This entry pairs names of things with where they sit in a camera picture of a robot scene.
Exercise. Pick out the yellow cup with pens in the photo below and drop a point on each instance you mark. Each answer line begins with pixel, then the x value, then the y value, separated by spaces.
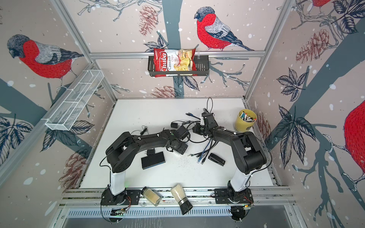
pixel 245 120

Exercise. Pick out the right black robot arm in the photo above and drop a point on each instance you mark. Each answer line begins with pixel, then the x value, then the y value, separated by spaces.
pixel 247 153

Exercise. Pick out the red cassava chips bag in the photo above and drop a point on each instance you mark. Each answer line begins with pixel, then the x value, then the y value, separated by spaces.
pixel 169 60

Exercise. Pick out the black wall basket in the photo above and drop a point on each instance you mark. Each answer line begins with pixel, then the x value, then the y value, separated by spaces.
pixel 201 63

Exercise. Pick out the glass spice jar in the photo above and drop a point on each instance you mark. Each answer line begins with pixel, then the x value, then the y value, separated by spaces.
pixel 151 196

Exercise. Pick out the white wire mesh shelf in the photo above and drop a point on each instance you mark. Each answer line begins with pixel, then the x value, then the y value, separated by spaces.
pixel 71 107

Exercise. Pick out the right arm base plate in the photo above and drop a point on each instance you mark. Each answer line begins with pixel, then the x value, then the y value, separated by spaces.
pixel 229 196

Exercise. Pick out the black network switch box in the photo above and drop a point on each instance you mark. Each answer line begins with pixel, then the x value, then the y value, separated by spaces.
pixel 152 160

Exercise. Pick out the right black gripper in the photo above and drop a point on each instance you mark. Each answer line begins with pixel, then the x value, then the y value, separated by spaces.
pixel 196 129

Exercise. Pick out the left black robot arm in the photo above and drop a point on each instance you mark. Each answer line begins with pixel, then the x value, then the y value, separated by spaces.
pixel 122 151

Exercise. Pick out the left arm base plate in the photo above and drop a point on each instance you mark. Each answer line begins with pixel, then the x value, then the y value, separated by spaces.
pixel 127 197

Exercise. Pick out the black stapler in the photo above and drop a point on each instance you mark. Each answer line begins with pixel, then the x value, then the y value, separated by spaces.
pixel 216 159

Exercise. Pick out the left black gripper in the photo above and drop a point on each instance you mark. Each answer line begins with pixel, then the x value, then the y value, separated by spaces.
pixel 183 149

